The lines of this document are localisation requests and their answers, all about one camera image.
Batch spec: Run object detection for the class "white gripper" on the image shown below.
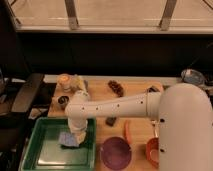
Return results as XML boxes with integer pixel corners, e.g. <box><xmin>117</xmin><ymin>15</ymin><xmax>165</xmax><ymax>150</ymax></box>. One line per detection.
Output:
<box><xmin>68</xmin><ymin>119</ymin><xmax>88</xmax><ymax>144</ymax></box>

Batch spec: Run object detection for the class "blue sponge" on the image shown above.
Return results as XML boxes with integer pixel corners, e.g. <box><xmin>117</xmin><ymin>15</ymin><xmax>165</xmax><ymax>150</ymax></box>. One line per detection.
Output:
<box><xmin>58</xmin><ymin>132</ymin><xmax>79</xmax><ymax>147</ymax></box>

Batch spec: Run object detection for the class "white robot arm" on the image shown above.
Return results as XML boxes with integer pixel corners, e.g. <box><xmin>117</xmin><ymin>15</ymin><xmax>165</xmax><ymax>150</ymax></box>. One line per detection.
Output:
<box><xmin>65</xmin><ymin>83</ymin><xmax>213</xmax><ymax>171</ymax></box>

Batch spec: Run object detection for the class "green plastic tray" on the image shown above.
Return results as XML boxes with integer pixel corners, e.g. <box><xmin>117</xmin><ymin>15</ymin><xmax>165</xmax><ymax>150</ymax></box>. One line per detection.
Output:
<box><xmin>21</xmin><ymin>117</ymin><xmax>96</xmax><ymax>171</ymax></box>

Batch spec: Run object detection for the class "small dark metal cup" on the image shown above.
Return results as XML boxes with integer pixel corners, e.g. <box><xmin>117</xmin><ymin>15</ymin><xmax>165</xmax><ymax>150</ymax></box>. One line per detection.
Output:
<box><xmin>58</xmin><ymin>96</ymin><xmax>69</xmax><ymax>110</ymax></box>

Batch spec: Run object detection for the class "black rectangular block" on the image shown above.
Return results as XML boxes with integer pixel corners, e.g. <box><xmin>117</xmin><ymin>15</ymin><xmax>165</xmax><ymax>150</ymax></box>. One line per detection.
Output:
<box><xmin>105</xmin><ymin>117</ymin><xmax>117</xmax><ymax>126</ymax></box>

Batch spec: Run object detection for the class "orange lidded jar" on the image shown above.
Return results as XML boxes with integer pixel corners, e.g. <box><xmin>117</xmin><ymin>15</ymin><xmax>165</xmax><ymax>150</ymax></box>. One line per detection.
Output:
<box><xmin>57</xmin><ymin>74</ymin><xmax>71</xmax><ymax>92</ymax></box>

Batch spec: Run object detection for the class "brown grape bunch toy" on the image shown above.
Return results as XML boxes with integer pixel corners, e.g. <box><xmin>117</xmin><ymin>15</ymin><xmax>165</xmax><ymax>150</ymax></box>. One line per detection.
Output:
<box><xmin>108</xmin><ymin>80</ymin><xmax>124</xmax><ymax>97</ymax></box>

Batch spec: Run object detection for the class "black chair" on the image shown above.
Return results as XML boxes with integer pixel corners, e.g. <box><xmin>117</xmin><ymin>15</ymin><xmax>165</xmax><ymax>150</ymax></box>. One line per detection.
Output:
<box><xmin>0</xmin><ymin>73</ymin><xmax>44</xmax><ymax>153</ymax></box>

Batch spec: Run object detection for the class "orange pan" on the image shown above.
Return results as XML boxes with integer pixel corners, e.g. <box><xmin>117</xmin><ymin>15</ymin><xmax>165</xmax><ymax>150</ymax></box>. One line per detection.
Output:
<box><xmin>145</xmin><ymin>120</ymin><xmax>159</xmax><ymax>169</ymax></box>

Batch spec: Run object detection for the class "grey round bowl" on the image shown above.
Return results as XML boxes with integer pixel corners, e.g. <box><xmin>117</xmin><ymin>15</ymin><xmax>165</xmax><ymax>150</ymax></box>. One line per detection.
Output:
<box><xmin>181</xmin><ymin>69</ymin><xmax>205</xmax><ymax>86</ymax></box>

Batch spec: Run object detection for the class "purple bowl with orange handle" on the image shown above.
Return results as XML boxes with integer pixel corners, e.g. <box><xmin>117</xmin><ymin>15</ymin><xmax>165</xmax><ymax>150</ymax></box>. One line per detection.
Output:
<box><xmin>100</xmin><ymin>137</ymin><xmax>132</xmax><ymax>171</ymax></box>

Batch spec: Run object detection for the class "black handled brush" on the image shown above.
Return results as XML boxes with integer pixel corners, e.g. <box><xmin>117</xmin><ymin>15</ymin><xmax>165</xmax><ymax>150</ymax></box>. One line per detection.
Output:
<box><xmin>147</xmin><ymin>86</ymin><xmax>160</xmax><ymax>93</ymax></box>

